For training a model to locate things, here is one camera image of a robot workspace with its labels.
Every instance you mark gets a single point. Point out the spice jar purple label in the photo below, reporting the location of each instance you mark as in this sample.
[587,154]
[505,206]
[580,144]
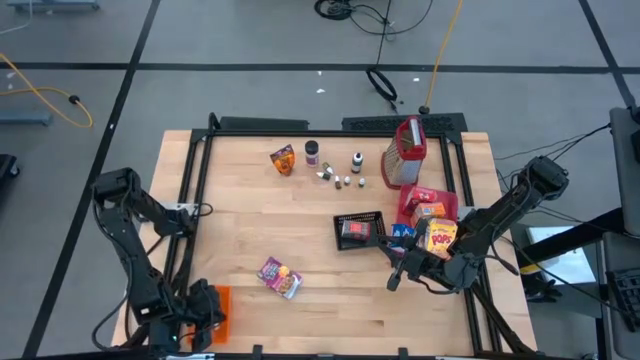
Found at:
[312,154]

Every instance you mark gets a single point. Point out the pink translucent plastic bin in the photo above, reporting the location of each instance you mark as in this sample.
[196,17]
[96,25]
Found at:
[451,199]

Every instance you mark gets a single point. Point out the white panel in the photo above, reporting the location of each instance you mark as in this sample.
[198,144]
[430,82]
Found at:
[565,265]

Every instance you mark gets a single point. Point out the blue-grey floor bar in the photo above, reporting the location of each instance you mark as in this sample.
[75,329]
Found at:
[25,119]

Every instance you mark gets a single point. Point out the red snack packet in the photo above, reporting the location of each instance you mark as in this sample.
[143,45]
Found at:
[356,230]

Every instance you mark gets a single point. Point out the grey floor rail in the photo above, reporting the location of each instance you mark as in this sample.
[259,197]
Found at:
[55,6]

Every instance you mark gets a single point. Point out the small black dropper bottle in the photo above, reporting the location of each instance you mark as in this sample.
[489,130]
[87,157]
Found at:
[361,182]

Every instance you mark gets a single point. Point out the black keyboard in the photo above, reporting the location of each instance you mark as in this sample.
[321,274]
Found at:
[625,300]

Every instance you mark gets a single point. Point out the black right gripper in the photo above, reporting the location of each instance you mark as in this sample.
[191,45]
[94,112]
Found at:
[412,260]

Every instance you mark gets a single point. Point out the small green dropper bottle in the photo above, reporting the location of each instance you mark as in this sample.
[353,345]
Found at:
[327,167]

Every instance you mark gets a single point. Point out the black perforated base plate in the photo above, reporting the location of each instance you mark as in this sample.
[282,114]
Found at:
[370,123]

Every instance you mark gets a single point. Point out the black plastic basket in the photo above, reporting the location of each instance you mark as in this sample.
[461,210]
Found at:
[342,222]

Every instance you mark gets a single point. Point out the black caster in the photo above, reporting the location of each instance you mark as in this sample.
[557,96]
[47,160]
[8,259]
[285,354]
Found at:
[7,167]

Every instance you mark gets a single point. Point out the orange taco mix packet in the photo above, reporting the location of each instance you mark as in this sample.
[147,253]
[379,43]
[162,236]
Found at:
[283,162]

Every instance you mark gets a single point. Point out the orange plastic basket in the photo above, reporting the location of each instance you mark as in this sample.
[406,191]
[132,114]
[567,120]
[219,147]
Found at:
[226,320]

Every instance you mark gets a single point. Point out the blue Frosted Flakes cereal box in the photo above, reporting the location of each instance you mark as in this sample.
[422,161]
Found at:
[402,231]

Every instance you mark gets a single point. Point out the black aluminium table frame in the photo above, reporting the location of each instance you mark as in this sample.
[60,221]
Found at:
[325,134]

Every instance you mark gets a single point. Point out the yellow Corn Pops cereal box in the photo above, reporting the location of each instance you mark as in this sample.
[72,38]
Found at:
[441,240]

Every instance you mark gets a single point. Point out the orange cereal box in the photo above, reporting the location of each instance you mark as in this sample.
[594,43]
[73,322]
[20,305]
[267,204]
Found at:
[430,211]

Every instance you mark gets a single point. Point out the purple Raisin Bran cereal box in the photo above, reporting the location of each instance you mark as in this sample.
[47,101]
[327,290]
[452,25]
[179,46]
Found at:
[280,277]

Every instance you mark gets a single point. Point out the small dropper bottle white cap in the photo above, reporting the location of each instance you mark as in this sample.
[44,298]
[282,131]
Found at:
[338,183]
[325,175]
[346,180]

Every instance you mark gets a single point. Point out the black beam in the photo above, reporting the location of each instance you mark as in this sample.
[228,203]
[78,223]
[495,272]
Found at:
[600,222]

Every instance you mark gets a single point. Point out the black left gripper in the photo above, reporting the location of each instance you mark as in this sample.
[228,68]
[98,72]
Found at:
[200,310]

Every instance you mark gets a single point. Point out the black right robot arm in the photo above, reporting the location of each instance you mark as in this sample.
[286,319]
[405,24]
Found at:
[500,215]

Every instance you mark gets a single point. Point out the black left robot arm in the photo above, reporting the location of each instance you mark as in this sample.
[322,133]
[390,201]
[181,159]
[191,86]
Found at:
[125,240]

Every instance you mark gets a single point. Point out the grey cabinet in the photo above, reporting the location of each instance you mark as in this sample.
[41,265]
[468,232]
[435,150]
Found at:
[625,175]

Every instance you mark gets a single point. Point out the red Froot Loops cereal box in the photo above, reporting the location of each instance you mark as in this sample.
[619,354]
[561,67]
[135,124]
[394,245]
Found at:
[420,196]

